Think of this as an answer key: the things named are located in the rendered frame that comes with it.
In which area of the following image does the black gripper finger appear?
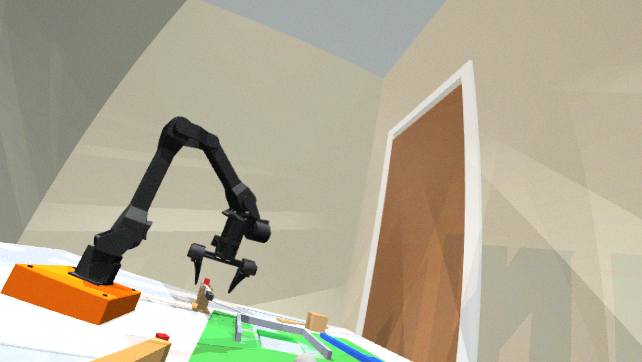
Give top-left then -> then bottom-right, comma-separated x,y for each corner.
191,258 -> 203,285
228,267 -> 250,294

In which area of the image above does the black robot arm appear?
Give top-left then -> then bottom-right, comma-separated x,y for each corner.
67,116 -> 271,286

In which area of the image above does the green flat mat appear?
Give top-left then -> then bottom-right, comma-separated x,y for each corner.
188,310 -> 386,362

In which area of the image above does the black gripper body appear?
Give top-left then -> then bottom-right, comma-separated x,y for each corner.
187,231 -> 257,276

